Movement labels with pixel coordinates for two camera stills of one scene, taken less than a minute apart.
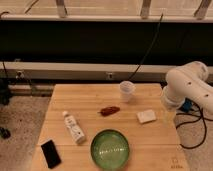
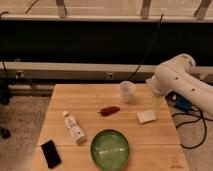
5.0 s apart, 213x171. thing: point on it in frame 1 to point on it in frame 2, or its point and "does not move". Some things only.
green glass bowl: (109, 149) does not move
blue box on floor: (186, 105) does not move
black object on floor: (5, 133) does not move
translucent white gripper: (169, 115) to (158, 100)
